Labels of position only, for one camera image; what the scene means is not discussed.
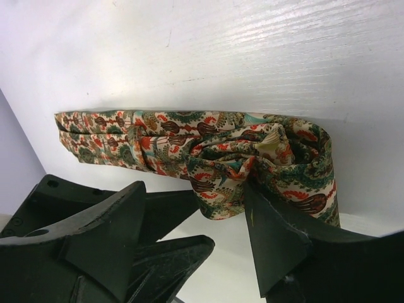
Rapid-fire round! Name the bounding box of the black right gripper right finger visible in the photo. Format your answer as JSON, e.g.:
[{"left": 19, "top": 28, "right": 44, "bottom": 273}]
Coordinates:
[{"left": 244, "top": 182, "right": 403, "bottom": 302}]

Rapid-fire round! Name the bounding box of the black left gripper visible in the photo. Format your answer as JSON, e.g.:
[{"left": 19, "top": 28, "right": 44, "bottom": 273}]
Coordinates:
[{"left": 1, "top": 174, "right": 115, "bottom": 238}]

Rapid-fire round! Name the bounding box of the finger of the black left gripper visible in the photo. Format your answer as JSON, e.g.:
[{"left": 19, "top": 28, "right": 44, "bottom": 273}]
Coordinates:
[
  {"left": 135, "top": 189, "right": 198, "bottom": 253},
  {"left": 126, "top": 235, "right": 215, "bottom": 302}
]

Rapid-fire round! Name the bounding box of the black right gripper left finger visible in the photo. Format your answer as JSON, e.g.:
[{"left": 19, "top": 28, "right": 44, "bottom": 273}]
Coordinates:
[{"left": 1, "top": 181, "right": 146, "bottom": 302}]

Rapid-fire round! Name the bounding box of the paisley flamingo patterned tie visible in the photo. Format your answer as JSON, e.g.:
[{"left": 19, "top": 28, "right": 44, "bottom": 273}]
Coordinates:
[{"left": 55, "top": 110, "right": 340, "bottom": 227}]

